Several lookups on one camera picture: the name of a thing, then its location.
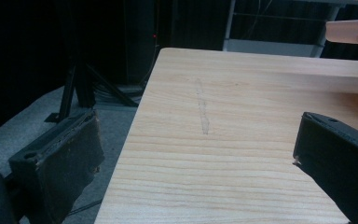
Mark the grey metal rack frame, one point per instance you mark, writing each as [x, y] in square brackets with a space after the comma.
[270, 46]

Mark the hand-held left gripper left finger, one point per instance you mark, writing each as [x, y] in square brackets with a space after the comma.
[60, 161]

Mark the black metal stand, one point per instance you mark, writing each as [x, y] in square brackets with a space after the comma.
[80, 90]

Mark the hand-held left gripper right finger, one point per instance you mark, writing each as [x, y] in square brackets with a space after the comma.
[338, 158]

